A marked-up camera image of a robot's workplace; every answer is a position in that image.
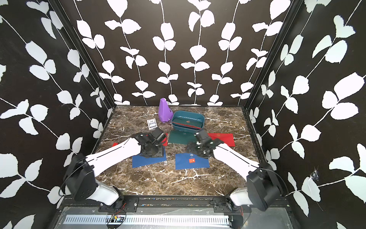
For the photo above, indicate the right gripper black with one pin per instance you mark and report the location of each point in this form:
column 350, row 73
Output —
column 194, row 150

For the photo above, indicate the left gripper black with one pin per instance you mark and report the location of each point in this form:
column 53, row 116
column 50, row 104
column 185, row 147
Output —
column 160, row 154

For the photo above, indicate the blue envelope red seal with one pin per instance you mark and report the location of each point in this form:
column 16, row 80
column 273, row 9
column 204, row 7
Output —
column 190, row 161

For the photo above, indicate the green envelope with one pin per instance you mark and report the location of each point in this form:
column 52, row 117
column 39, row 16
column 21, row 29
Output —
column 188, row 125
column 181, row 137

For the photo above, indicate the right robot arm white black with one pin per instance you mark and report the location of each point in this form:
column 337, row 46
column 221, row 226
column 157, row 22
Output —
column 263, row 184

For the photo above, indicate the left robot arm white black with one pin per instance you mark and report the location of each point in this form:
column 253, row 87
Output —
column 80, row 178

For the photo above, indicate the teal plastic storage box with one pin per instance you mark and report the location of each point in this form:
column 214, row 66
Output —
column 185, row 116

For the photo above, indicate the small white card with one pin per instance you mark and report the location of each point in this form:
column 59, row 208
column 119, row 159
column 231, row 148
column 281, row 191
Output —
column 152, row 124

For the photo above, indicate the purple pyramid metronome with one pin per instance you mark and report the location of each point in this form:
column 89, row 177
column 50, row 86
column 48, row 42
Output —
column 165, row 114

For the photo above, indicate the small green circuit board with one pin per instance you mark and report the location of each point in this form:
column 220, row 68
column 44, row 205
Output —
column 116, row 219

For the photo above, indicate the black aluminium front rail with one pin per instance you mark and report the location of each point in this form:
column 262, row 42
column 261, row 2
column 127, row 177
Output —
column 132, row 203

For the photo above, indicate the white perforated cable tray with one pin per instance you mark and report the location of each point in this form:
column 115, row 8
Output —
column 158, row 220

